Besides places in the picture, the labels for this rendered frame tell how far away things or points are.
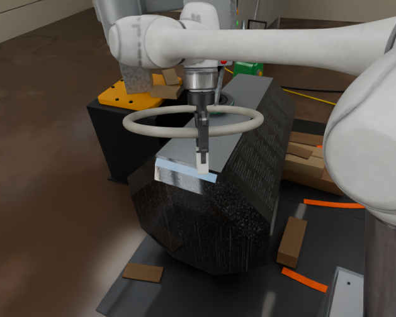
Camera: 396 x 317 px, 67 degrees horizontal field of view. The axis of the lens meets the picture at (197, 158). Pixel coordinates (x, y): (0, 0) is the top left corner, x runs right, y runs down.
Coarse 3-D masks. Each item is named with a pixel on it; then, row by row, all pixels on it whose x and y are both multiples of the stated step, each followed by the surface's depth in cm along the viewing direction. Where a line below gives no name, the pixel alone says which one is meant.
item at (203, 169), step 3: (198, 153) 85; (207, 153) 85; (198, 156) 85; (207, 156) 85; (198, 159) 85; (207, 159) 86; (198, 162) 86; (207, 162) 86; (198, 165) 86; (201, 165) 86; (204, 165) 86; (207, 165) 86; (198, 168) 86; (201, 168) 86; (204, 168) 86; (207, 168) 86; (198, 171) 86; (201, 171) 86; (204, 171) 87; (207, 171) 87; (198, 174) 87; (201, 174) 87
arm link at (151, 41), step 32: (128, 32) 61; (160, 32) 61; (192, 32) 57; (224, 32) 55; (256, 32) 54; (288, 32) 52; (320, 32) 50; (352, 32) 46; (384, 32) 41; (128, 64) 66; (160, 64) 65; (288, 64) 55; (320, 64) 51; (352, 64) 46
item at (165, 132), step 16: (144, 112) 117; (160, 112) 123; (176, 112) 127; (224, 112) 125; (240, 112) 118; (256, 112) 107; (128, 128) 94; (144, 128) 88; (160, 128) 86; (176, 128) 85; (192, 128) 84; (208, 128) 85; (224, 128) 86; (240, 128) 88
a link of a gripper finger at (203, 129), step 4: (200, 120) 78; (208, 120) 78; (200, 124) 78; (208, 124) 79; (200, 128) 79; (204, 128) 79; (200, 132) 79; (204, 132) 80; (200, 136) 80; (204, 136) 80; (200, 140) 80; (204, 140) 80; (200, 144) 81; (204, 144) 81; (200, 148) 81; (208, 148) 81
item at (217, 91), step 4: (224, 68) 161; (220, 72) 148; (220, 76) 145; (220, 80) 142; (220, 84) 142; (216, 88) 145; (220, 88) 142; (216, 92) 132; (216, 96) 129; (216, 100) 127; (188, 104) 128; (216, 104) 126; (192, 112) 130; (212, 112) 128; (216, 112) 128
